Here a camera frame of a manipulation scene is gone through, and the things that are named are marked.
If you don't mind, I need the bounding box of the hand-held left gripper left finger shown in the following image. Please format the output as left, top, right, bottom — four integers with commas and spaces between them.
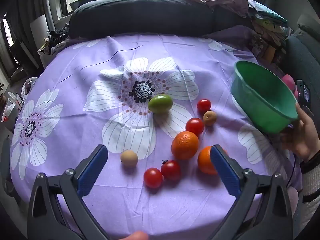
27, 144, 110, 240

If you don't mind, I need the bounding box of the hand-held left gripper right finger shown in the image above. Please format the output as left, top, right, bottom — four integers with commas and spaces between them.
209, 144, 293, 240

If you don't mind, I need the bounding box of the small orange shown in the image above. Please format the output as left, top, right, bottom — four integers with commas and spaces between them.
197, 146, 228, 175

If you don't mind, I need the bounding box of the green plastic bowl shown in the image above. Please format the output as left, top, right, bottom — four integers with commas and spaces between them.
230, 60, 299, 134

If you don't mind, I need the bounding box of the large orange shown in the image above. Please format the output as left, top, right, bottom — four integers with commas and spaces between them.
171, 131, 200, 160

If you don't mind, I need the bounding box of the large red tomato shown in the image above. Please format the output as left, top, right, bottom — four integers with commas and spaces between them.
185, 118, 205, 137

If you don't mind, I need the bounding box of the red tomato with stem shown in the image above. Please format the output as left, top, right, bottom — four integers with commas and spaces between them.
161, 159, 181, 181

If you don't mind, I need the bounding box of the small dark red tomato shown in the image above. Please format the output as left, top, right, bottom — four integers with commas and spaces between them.
197, 99, 212, 112

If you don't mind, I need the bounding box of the person's right forearm striped sleeve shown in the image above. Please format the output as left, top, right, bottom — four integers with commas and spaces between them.
292, 150, 320, 240

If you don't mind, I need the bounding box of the person's right hand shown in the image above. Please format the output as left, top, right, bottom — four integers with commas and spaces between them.
281, 102, 320, 162

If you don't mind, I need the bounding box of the person's left hand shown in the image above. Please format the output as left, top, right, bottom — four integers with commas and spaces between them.
119, 231, 150, 240

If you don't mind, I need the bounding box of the pink plush toy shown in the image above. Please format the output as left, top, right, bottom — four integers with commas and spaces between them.
281, 74, 300, 99

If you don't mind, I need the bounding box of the beige round fruit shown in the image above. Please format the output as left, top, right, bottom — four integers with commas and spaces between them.
120, 150, 139, 167

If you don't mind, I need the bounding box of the brown round fruit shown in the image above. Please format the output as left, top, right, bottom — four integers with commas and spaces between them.
203, 110, 217, 126

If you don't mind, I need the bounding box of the clear snack packet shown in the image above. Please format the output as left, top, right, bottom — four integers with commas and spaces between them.
252, 35, 267, 57

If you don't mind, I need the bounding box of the green tomato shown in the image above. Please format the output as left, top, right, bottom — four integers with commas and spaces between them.
148, 94, 173, 113

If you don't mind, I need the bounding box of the white plastic bag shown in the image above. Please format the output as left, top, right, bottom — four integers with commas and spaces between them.
21, 77, 38, 98

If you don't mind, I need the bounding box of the purple floral tablecloth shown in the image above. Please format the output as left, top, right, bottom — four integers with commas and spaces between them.
10, 32, 303, 240

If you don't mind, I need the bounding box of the pile of bags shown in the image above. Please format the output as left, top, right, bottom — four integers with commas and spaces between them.
37, 24, 70, 55

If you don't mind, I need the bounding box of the white board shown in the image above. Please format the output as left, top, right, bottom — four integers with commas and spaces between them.
30, 14, 55, 67

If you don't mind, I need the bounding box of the dark grey sofa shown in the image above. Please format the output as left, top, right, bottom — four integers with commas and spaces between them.
67, 0, 320, 110

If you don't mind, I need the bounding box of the black cable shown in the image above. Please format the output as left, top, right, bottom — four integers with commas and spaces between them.
287, 152, 298, 188

